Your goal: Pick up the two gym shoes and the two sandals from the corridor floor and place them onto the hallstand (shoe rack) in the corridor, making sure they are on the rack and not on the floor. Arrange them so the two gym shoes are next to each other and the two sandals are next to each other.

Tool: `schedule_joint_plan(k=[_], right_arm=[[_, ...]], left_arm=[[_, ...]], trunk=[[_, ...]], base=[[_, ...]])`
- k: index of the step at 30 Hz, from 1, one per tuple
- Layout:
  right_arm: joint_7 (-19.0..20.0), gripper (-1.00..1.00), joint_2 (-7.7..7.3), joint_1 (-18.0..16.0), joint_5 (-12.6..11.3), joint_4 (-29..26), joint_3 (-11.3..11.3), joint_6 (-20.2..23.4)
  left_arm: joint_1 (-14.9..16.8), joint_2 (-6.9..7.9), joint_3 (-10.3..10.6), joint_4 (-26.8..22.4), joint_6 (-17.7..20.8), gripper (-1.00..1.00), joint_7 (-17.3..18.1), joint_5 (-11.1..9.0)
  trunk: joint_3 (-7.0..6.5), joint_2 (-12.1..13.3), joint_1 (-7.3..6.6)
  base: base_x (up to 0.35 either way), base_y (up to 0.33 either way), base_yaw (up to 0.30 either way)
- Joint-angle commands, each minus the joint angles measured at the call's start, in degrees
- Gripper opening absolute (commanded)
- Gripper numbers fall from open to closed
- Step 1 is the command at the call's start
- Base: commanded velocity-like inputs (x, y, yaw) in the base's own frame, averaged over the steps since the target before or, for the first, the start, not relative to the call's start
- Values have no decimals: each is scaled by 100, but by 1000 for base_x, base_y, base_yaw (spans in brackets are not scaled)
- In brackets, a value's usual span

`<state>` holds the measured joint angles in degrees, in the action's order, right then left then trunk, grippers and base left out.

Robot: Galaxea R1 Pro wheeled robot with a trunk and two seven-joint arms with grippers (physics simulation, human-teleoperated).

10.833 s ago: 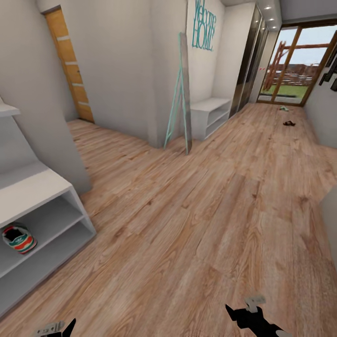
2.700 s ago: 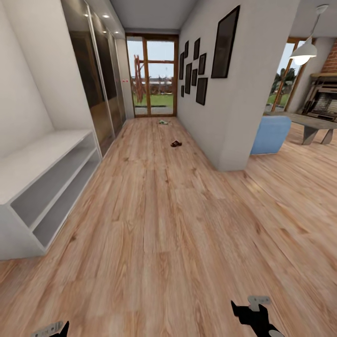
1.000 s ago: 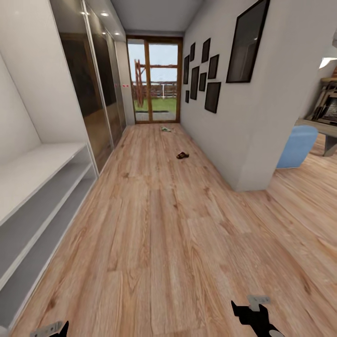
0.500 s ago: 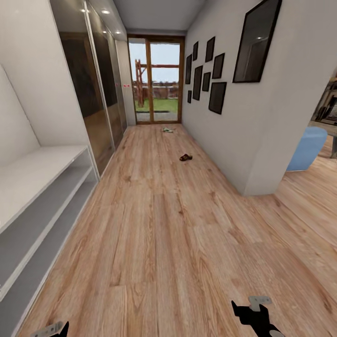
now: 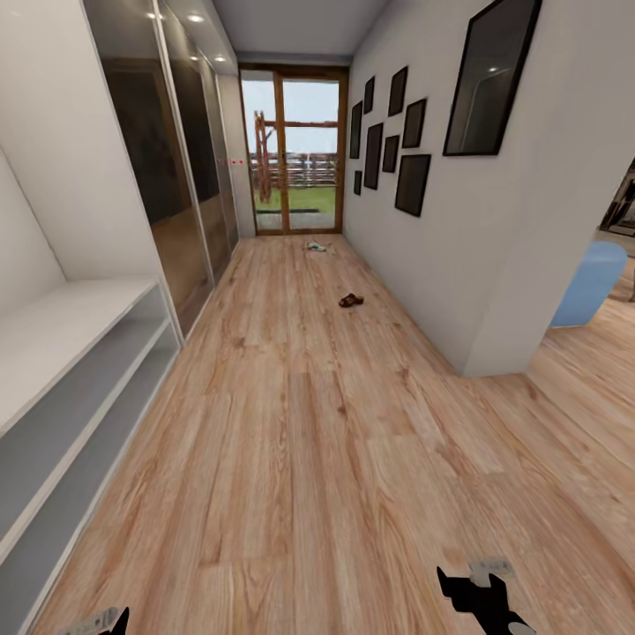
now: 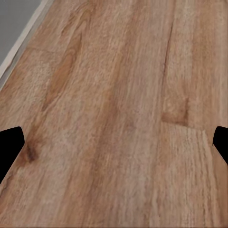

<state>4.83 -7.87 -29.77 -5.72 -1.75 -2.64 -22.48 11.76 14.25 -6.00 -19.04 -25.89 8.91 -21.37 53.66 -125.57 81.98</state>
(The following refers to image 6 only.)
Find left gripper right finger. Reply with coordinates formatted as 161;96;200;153
213;126;228;165

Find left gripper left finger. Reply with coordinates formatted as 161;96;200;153
0;126;25;183

